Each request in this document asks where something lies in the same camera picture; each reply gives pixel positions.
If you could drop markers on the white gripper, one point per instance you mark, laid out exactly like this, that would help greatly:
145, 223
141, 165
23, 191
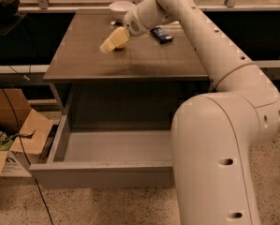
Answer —
132, 22

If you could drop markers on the white ceramic bowl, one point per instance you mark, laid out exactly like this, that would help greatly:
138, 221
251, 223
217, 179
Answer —
119, 9

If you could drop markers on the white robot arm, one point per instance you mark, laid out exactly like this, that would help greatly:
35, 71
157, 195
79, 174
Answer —
211, 134

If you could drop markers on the open grey top drawer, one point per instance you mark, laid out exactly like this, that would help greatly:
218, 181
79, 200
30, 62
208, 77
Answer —
84, 158

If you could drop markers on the orange fruit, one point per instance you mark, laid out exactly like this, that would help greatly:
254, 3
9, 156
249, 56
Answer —
120, 47

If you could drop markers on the dark blue snack packet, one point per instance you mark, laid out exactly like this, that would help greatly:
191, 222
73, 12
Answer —
160, 35

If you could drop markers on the open cardboard box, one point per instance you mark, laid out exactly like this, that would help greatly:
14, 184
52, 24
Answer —
23, 134

